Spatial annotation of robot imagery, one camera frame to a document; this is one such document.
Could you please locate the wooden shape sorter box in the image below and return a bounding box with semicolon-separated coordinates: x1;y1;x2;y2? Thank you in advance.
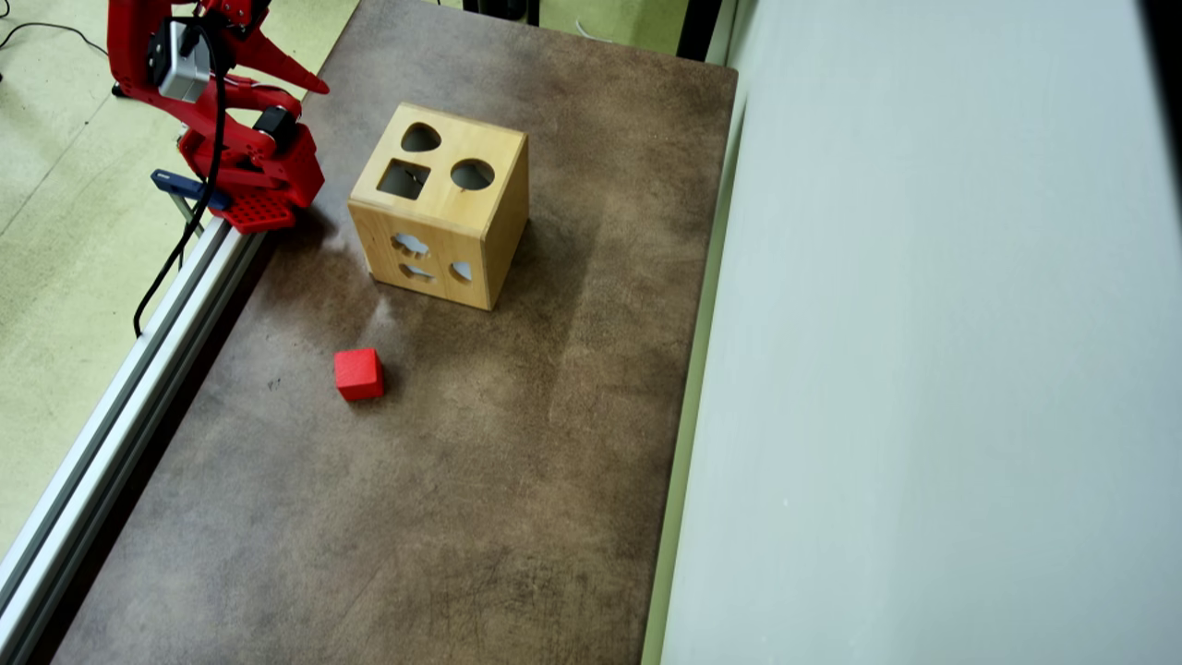
347;102;530;312

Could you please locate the aluminium profile rail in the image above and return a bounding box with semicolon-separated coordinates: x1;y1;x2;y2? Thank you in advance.
0;214;269;665

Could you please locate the red cube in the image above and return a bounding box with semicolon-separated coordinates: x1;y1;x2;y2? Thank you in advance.
333;347;386;403

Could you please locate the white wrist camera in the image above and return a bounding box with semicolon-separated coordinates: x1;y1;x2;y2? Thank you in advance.
148;20;215;103

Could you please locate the black camera cable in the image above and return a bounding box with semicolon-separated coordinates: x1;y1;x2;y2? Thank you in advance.
132;17;232;338

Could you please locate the blue clamp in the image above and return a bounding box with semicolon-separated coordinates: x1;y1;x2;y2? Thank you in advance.
151;168;232;241

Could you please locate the dark post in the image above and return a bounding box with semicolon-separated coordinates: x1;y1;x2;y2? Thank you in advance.
677;0;723;61

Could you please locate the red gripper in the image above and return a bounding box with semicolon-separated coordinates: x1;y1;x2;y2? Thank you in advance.
192;0;330;96

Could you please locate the thin black floor cable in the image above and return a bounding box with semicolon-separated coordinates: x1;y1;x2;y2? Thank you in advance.
0;18;110;58

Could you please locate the black object on floor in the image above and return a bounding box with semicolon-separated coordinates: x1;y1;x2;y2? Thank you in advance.
462;0;541;24

